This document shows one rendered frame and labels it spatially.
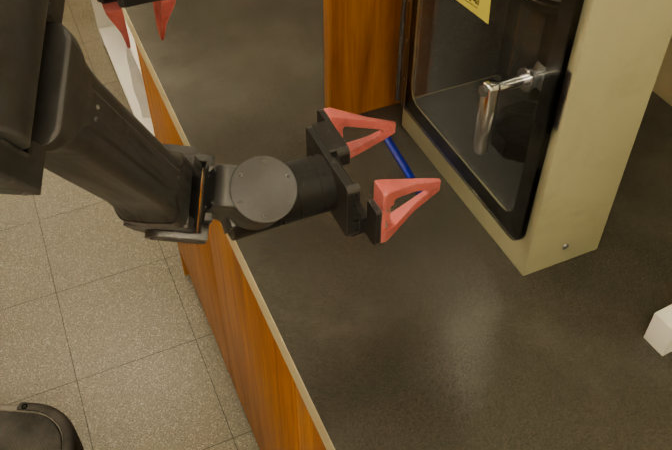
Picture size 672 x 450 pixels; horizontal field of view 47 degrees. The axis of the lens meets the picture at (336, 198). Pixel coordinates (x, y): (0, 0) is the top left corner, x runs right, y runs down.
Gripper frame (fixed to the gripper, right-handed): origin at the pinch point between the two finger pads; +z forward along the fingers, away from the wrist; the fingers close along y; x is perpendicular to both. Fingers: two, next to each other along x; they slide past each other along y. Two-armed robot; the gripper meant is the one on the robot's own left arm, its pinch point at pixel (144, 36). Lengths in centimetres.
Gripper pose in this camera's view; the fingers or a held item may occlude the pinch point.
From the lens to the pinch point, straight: 108.8
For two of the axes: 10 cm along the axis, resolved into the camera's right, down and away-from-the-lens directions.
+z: 0.0, 7.2, 6.9
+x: -4.0, -6.3, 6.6
